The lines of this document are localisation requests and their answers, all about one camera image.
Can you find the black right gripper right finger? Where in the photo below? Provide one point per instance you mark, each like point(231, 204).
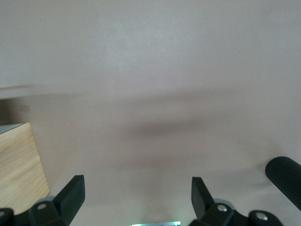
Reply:
point(200, 200)

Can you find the beige tape piece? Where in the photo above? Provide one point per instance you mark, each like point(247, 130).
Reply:
point(25, 108)

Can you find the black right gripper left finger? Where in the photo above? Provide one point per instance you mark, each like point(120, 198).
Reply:
point(68, 200)

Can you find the light wooden drawer cabinet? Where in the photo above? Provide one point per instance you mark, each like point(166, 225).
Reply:
point(18, 164)

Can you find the black ribbed cylinder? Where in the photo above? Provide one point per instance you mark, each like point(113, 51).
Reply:
point(284, 174)

